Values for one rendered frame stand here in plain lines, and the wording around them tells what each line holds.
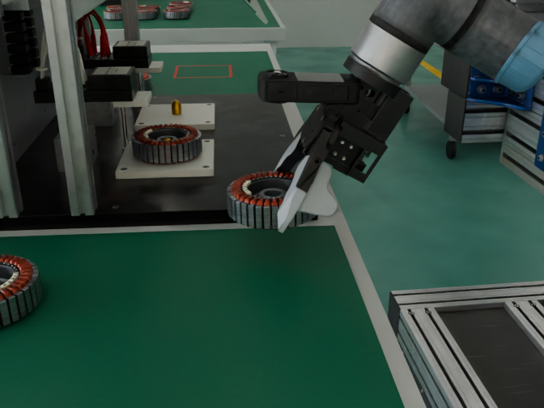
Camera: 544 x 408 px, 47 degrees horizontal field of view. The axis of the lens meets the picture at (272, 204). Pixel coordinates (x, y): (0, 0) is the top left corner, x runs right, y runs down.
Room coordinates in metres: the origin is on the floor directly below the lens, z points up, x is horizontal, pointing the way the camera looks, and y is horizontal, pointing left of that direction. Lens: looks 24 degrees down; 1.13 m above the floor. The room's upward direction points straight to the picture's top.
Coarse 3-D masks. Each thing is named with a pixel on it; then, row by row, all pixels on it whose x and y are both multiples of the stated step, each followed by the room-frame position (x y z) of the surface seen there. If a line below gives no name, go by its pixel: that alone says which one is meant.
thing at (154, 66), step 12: (120, 48) 1.18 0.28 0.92; (132, 48) 1.18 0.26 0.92; (144, 48) 1.18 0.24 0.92; (84, 60) 1.17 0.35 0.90; (96, 60) 1.17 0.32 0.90; (108, 60) 1.17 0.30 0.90; (120, 60) 1.17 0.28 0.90; (132, 60) 1.17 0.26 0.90; (144, 60) 1.18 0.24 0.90; (144, 72) 1.18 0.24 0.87; (156, 72) 1.18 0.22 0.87
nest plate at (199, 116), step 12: (144, 108) 1.25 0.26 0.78; (156, 108) 1.25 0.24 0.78; (168, 108) 1.25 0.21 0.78; (192, 108) 1.25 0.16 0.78; (204, 108) 1.25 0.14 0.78; (144, 120) 1.17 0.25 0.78; (156, 120) 1.17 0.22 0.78; (168, 120) 1.17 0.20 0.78; (180, 120) 1.17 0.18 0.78; (192, 120) 1.17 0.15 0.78; (204, 120) 1.17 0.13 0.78
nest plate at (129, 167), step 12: (204, 144) 1.02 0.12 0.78; (132, 156) 0.96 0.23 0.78; (204, 156) 0.96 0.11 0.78; (120, 168) 0.91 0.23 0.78; (132, 168) 0.91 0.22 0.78; (144, 168) 0.91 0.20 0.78; (156, 168) 0.91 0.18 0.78; (168, 168) 0.91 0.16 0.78; (180, 168) 0.91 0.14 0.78; (192, 168) 0.91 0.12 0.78; (204, 168) 0.91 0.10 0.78
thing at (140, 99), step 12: (96, 72) 0.96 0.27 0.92; (108, 72) 0.96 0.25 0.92; (120, 72) 0.95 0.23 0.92; (132, 72) 0.97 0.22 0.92; (96, 84) 0.93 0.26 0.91; (108, 84) 0.94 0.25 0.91; (120, 84) 0.94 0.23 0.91; (132, 84) 0.95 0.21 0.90; (36, 96) 0.92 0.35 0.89; (48, 96) 0.93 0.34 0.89; (84, 96) 0.93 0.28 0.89; (96, 96) 0.93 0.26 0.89; (108, 96) 0.93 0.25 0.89; (120, 96) 0.93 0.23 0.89; (132, 96) 0.94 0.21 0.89; (144, 96) 0.96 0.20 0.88
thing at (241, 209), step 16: (256, 176) 0.74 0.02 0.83; (272, 176) 0.74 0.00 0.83; (288, 176) 0.74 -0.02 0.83; (240, 192) 0.69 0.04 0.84; (256, 192) 0.73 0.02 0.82; (272, 192) 0.72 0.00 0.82; (240, 208) 0.67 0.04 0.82; (256, 208) 0.66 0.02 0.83; (272, 208) 0.65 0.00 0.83; (256, 224) 0.66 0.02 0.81; (272, 224) 0.66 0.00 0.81
